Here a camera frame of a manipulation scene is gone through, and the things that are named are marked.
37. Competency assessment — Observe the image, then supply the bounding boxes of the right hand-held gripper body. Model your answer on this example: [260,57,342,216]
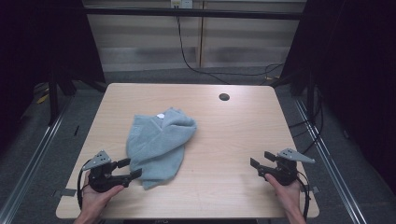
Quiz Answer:
[257,147,316,187]

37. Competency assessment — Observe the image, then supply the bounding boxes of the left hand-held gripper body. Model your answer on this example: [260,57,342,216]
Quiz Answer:
[82,149,130,193]

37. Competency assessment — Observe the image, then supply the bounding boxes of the light blue towel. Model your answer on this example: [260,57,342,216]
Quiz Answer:
[125,106,198,191]

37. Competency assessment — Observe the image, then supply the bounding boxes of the person's left hand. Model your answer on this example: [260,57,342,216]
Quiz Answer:
[78,170,125,219]

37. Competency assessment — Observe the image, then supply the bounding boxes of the person's right hand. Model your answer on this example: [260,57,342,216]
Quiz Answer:
[264,173,304,217]

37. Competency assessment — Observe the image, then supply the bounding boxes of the grey tape piece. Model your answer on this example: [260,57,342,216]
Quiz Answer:
[300,185,321,195]
[52,188,78,199]

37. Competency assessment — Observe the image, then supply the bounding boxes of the black metal stand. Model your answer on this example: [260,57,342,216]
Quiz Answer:
[47,69,61,127]
[305,69,316,123]

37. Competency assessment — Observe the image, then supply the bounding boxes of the yellow floor item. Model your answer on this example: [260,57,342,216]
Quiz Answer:
[35,93,50,105]

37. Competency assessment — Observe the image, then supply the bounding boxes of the dark curtain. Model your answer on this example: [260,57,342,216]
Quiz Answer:
[279,0,396,195]
[0,0,106,157]

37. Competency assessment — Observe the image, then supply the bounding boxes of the black horizontal metal bar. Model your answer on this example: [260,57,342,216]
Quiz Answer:
[83,7,304,21]

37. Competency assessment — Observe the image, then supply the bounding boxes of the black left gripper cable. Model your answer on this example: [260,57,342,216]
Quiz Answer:
[77,159,93,210]

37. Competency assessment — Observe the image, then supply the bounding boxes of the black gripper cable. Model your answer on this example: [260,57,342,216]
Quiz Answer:
[77,159,93,210]
[295,170,313,222]

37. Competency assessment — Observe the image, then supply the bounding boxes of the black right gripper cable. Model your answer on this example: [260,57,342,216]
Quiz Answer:
[295,170,313,222]

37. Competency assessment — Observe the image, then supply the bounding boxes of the black floor cable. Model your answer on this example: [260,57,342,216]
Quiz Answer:
[288,87,325,156]

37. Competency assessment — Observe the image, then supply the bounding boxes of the metal floor rail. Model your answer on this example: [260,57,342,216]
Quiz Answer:
[293,98,369,224]
[0,96,75,224]

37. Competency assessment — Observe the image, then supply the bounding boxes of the black wall outlet cable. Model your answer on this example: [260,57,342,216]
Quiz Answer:
[176,6,286,86]

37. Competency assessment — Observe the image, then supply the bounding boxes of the white wall outlet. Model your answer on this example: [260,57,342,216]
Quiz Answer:
[170,0,194,9]

